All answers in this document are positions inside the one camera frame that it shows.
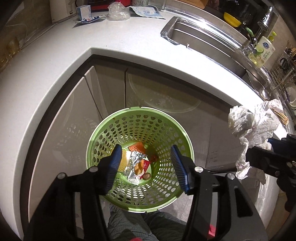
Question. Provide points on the bread slice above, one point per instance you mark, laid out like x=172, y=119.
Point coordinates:
x=139, y=167

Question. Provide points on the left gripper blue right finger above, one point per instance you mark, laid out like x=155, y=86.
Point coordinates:
x=183, y=167

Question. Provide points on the stainless steel sink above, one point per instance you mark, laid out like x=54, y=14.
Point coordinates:
x=207, y=39

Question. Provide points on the yellow foam net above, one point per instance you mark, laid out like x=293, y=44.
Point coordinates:
x=125, y=159

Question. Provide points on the silver foil pouch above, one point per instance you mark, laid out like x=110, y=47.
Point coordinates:
x=129, y=170

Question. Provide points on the ceramic floral cup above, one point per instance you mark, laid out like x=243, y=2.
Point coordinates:
x=140, y=2

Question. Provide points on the torn blue milk packet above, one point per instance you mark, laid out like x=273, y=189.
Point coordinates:
x=91, y=20

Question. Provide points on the blue white dish towel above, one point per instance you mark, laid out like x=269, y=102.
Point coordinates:
x=147, y=12

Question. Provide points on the clear plastic bag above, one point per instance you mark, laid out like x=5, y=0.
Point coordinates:
x=118, y=12

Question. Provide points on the dish soap bottle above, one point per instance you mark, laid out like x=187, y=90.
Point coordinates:
x=264, y=50

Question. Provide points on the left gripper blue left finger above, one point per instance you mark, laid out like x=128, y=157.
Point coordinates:
x=109, y=167

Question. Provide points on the red snack bag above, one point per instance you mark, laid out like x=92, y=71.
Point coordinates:
x=148, y=164

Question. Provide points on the green perforated trash basket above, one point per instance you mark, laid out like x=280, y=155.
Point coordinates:
x=145, y=180

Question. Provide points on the blue white milk carton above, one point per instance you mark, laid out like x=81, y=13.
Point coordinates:
x=83, y=12

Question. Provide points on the yellow bowl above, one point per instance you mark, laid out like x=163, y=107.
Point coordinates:
x=232, y=21

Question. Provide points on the bamboo brush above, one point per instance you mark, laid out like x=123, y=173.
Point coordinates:
x=282, y=117

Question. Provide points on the chrome faucet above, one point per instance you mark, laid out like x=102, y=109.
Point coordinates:
x=263, y=24

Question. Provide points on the orange foam net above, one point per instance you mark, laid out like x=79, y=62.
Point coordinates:
x=138, y=147

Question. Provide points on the white tissue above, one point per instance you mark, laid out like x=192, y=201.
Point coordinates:
x=253, y=129

